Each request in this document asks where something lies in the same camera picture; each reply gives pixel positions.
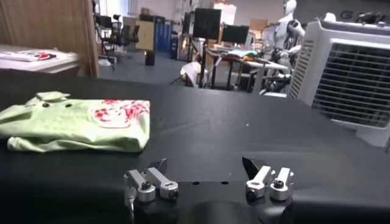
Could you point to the black table cover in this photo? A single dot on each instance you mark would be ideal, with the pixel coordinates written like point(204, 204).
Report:
point(213, 128)

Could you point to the white tote bag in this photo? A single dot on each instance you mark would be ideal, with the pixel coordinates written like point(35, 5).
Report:
point(191, 71)

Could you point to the colourful cloth pile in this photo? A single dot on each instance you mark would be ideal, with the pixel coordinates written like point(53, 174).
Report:
point(243, 54)

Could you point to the light green t-shirt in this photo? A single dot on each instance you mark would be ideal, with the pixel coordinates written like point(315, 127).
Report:
point(67, 128)

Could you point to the black trash bin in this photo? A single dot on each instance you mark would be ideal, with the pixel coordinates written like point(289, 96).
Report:
point(149, 58)

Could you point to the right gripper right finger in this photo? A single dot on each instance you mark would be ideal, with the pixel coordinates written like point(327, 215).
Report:
point(259, 179)

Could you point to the white humanoid robot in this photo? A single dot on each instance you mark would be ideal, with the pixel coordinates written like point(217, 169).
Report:
point(283, 36)

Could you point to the black monitor tripod stand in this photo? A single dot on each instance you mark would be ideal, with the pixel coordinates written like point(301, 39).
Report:
point(202, 61)

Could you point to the folded white printed shirt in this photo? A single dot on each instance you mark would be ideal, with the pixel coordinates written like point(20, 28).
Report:
point(27, 55)

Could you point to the small black monitor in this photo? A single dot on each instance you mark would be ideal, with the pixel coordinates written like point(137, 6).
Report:
point(235, 34)

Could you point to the white standing desk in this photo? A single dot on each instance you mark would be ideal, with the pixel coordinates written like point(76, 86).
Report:
point(259, 65)

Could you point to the white side table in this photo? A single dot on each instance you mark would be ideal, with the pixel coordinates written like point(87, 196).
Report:
point(36, 64)

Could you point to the blue cabinet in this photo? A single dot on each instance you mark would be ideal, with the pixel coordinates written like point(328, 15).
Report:
point(163, 36)

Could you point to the wooden partition screen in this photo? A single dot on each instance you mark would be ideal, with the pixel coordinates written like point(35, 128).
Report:
point(48, 24)

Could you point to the white air cooler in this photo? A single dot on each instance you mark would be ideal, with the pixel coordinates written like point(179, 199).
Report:
point(350, 79)

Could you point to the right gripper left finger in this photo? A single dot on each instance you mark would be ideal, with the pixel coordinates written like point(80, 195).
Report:
point(143, 188)

